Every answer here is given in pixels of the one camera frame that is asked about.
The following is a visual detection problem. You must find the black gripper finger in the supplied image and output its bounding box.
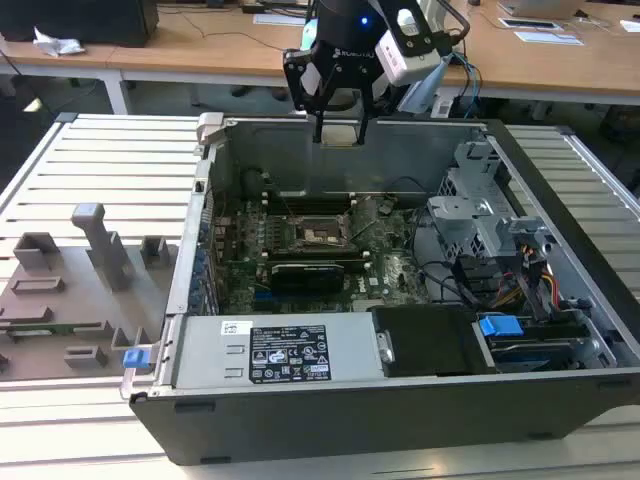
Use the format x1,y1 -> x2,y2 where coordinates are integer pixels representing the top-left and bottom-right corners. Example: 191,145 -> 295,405
282,47 -> 343,145
356,74 -> 387,147

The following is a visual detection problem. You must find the silver square CPU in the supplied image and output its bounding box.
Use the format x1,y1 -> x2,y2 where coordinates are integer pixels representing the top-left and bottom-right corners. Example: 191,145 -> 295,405
319,124 -> 362,149

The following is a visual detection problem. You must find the metal CPU socket cover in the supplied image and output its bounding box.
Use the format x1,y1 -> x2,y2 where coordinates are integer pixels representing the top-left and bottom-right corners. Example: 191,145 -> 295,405
343,196 -> 382,240

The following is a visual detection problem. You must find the black RAM slot bank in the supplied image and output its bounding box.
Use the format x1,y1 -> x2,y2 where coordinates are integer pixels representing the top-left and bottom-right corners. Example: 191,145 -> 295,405
262,249 -> 371,272
264,196 -> 354,215

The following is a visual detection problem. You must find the black CPU socket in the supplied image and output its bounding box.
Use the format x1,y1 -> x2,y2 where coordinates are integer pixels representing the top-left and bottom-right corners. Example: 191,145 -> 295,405
293,214 -> 352,252

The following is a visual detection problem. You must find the pale green box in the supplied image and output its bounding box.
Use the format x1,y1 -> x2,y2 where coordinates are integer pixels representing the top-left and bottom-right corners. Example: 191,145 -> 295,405
301,19 -> 321,54

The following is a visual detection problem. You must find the white paper sheet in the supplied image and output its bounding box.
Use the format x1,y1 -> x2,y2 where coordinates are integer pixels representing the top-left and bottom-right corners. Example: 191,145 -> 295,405
513,29 -> 586,48
252,13 -> 312,27

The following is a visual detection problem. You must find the pale blue teach pendant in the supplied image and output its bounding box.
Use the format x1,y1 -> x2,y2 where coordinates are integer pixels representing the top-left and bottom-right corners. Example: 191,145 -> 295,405
398,52 -> 454,115

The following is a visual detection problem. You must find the wooden desk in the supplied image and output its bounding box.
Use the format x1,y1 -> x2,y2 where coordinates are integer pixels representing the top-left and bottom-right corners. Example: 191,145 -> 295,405
0,0 -> 640,117

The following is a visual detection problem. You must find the silver metal drive cage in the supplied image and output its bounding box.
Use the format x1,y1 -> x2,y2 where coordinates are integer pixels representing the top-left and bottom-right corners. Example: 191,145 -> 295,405
427,139 -> 557,262

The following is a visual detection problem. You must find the green motherboard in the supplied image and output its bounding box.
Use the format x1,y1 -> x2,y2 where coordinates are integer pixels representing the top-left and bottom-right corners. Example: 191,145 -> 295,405
212,192 -> 434,316

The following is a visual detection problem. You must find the black graphics card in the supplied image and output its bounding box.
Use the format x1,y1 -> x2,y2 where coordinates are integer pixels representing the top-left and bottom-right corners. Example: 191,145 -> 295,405
269,259 -> 346,296

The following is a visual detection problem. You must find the silver laptop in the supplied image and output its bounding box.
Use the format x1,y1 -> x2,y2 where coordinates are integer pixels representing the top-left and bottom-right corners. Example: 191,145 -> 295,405
497,0 -> 587,19

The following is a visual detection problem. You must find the black computer tower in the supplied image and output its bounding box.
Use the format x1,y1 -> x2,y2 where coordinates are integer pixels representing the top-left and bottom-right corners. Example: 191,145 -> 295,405
0,0 -> 160,49

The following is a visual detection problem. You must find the crumpled white paper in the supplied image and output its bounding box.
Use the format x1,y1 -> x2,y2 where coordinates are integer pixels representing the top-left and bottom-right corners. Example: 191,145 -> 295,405
32,25 -> 87,58

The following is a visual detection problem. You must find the black plastic shroud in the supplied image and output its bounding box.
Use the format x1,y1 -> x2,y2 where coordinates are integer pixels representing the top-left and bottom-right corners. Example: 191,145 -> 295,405
372,305 -> 496,379

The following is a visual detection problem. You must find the hard disk in blue carrier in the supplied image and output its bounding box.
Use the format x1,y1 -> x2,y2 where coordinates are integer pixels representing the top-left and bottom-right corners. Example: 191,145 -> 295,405
477,313 -> 587,374

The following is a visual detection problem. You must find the grey power supply with label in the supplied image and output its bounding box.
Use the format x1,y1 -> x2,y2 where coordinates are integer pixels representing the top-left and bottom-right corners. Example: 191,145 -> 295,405
172,314 -> 387,391

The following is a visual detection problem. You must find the grey parts rack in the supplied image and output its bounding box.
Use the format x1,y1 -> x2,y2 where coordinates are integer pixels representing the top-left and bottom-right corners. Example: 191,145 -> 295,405
0,202 -> 179,382

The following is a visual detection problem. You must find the black open PC case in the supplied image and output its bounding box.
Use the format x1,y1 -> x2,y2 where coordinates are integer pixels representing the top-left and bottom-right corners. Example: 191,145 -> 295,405
119,112 -> 640,469

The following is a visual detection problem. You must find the blue case latch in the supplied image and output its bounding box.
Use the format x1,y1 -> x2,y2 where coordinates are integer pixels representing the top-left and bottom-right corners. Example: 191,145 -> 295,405
122,349 -> 153,372

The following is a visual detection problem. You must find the green RAM stick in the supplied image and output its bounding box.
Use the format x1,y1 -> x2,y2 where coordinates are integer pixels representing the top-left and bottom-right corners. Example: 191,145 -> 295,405
0,323 -> 104,338

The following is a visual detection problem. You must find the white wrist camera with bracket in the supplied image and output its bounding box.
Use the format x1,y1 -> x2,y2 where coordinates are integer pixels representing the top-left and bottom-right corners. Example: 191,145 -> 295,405
374,7 -> 454,87

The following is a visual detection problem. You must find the grey case handle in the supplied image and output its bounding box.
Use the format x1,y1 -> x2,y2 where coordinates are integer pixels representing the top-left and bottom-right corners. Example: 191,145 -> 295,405
194,112 -> 237,151

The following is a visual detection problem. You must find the blue cable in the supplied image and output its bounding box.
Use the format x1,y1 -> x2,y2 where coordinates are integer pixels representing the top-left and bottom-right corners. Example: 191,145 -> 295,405
451,49 -> 484,120

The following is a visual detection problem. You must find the black wire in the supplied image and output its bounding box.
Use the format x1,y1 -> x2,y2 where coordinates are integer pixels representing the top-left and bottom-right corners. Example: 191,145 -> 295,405
412,207 -> 482,306

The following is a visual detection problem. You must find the coloured power wire bundle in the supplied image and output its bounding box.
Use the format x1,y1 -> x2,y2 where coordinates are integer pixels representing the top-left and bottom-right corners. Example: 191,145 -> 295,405
493,239 -> 562,312

